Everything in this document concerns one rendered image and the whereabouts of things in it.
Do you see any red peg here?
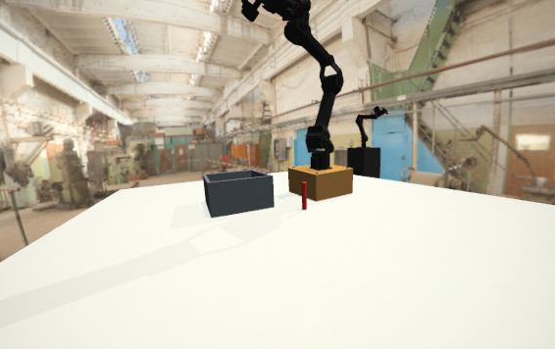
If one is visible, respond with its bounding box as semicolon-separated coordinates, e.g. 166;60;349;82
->
302;182;307;211

